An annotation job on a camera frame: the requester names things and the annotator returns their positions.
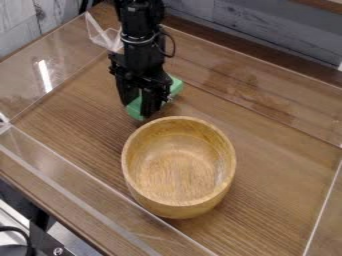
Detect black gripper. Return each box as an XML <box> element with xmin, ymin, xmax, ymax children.
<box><xmin>108</xmin><ymin>38</ymin><xmax>174</xmax><ymax>118</ymax></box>

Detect green rectangular block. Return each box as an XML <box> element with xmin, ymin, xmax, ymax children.
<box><xmin>126</xmin><ymin>77</ymin><xmax>183</xmax><ymax>121</ymax></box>

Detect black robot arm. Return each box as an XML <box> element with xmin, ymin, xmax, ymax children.
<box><xmin>108</xmin><ymin>0</ymin><xmax>175</xmax><ymax>118</ymax></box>

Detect brown wooden bowl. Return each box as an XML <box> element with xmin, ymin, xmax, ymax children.
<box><xmin>122</xmin><ymin>116</ymin><xmax>237</xmax><ymax>219</ymax></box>

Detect clear acrylic corner bracket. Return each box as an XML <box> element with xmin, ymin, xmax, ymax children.
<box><xmin>84</xmin><ymin>12</ymin><xmax>123</xmax><ymax>53</ymax></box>

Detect black metal bracket with screw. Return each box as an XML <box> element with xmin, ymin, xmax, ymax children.
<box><xmin>30</xmin><ymin>222</ymin><xmax>75</xmax><ymax>256</ymax></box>

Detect black cable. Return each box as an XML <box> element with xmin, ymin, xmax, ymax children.
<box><xmin>0</xmin><ymin>225</ymin><xmax>46</xmax><ymax>256</ymax></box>

